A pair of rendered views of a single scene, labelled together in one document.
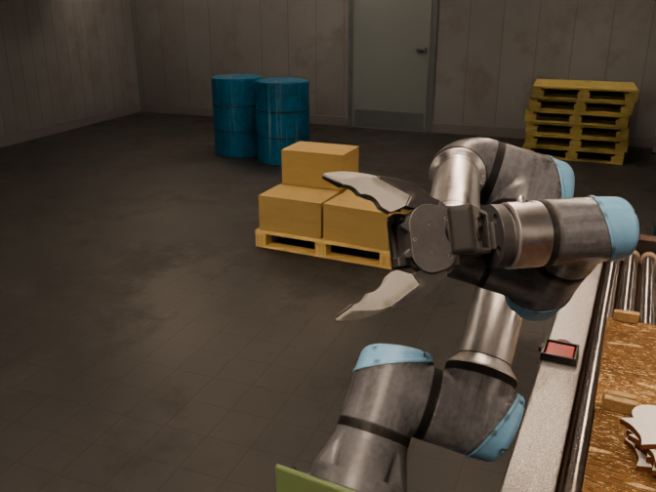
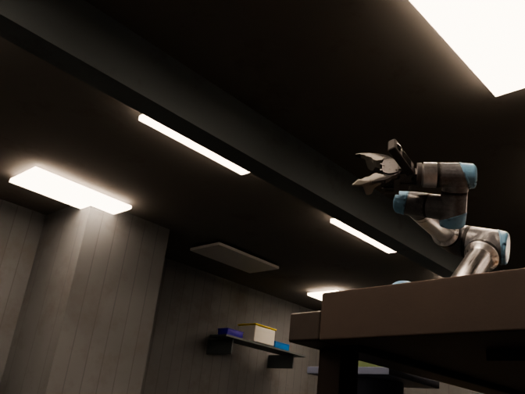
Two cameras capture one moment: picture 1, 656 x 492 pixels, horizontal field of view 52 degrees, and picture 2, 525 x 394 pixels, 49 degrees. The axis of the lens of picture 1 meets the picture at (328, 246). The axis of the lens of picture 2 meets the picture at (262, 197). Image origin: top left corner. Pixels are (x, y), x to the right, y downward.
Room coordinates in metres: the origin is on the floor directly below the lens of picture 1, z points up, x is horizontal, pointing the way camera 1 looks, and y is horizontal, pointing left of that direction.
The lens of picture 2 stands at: (-0.87, -0.40, 0.67)
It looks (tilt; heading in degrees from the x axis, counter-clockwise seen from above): 23 degrees up; 24
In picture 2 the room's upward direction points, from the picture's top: 7 degrees clockwise
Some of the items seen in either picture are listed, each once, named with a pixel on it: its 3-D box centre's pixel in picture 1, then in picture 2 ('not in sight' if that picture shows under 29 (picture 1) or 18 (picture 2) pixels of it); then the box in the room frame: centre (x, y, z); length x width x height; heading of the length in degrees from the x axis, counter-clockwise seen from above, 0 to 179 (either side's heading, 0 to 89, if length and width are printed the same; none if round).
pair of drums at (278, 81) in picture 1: (260, 117); not in sight; (7.28, 0.73, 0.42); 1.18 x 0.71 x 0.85; 69
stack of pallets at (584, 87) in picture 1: (578, 119); not in sight; (7.39, -2.75, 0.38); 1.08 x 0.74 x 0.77; 69
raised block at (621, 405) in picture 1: (619, 404); not in sight; (1.09, -0.56, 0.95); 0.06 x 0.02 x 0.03; 65
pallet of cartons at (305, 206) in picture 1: (341, 199); not in sight; (4.56, -0.09, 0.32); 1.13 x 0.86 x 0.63; 76
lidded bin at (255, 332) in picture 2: not in sight; (256, 335); (7.72, 3.33, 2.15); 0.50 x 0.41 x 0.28; 159
